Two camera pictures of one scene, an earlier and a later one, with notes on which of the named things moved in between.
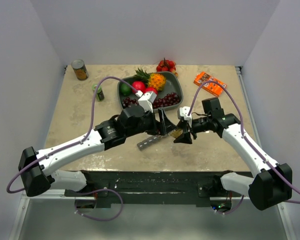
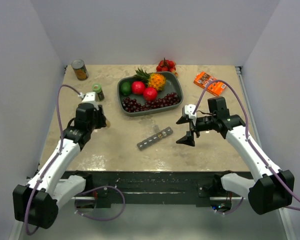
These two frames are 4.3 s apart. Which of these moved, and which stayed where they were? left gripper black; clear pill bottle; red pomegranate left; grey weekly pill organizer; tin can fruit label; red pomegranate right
Moved: left gripper black; clear pill bottle
Stayed: red pomegranate right; red pomegranate left; grey weekly pill organizer; tin can fruit label
